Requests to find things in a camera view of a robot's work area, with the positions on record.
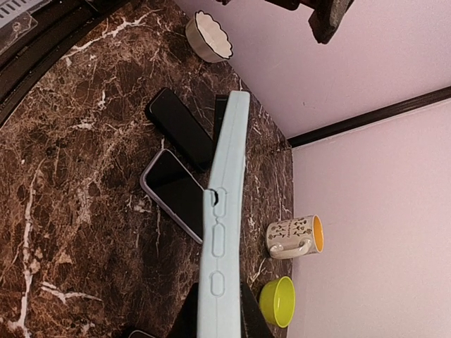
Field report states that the black left corner post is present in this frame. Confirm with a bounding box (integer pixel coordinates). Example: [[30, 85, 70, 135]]
[[288, 86, 450, 148]]

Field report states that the black front table rail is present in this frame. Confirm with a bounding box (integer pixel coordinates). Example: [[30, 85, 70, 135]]
[[1, 1, 124, 125]]

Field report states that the black phone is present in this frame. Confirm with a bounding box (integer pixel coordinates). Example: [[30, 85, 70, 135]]
[[213, 94, 228, 144], [144, 87, 214, 173]]

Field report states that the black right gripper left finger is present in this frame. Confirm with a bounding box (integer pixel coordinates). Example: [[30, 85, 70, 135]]
[[167, 282, 199, 338]]

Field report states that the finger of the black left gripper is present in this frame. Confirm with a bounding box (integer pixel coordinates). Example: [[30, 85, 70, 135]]
[[309, 0, 354, 44]]

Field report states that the black phone in black case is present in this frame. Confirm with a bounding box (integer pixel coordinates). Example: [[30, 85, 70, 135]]
[[144, 87, 214, 173]]

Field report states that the white fluted ramekin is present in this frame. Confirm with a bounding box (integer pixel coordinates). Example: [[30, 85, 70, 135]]
[[185, 11, 233, 63]]

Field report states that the white slotted cable duct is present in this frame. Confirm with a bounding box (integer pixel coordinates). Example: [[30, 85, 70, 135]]
[[0, 0, 41, 27]]

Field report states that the white patterned mug orange inside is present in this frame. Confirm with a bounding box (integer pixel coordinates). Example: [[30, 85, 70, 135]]
[[266, 215, 324, 260]]

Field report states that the phone in dark green case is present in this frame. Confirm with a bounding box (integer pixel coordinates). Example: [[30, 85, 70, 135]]
[[128, 330, 155, 338]]

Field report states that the phone in lavender case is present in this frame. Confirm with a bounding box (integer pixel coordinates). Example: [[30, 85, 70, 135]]
[[140, 149, 204, 244]]

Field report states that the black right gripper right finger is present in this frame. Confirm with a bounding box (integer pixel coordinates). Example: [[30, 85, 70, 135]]
[[240, 282, 274, 338]]

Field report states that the light blue phone case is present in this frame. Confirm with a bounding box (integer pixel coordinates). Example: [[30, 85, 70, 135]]
[[197, 91, 250, 338]]

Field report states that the lime green plastic bowl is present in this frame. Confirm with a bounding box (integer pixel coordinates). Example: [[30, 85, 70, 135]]
[[259, 276, 296, 328]]

